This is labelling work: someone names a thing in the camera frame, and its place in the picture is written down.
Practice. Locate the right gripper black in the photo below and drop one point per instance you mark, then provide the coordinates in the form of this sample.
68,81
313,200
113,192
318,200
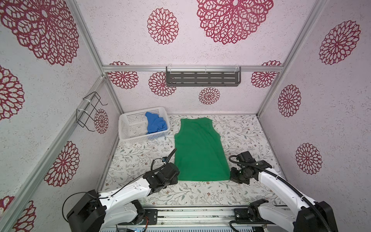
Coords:
233,169

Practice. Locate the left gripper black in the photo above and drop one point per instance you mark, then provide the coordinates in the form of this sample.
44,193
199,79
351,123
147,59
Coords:
175,180

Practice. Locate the green tank top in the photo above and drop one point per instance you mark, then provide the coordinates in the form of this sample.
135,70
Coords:
200,155

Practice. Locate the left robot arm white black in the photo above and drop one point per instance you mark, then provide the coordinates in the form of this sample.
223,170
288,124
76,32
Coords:
96,211

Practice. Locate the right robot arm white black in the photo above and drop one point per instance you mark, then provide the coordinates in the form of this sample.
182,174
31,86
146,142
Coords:
299,213

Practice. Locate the blue tank top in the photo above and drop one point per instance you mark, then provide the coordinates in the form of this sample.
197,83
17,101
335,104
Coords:
155,123

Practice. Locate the white plastic laundry basket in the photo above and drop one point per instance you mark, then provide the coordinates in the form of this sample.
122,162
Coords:
132,126

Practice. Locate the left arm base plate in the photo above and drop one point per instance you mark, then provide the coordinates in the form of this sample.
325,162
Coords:
149,217

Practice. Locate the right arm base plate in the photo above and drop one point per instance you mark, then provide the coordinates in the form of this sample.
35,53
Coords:
250,216

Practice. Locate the aluminium front rail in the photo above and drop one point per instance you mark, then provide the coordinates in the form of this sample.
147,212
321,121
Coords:
188,216

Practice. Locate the grey metal wall shelf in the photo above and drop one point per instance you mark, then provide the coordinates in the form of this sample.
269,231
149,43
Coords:
202,78

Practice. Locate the black wire wall rack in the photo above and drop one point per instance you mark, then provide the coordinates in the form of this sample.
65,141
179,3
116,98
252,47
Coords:
93,117

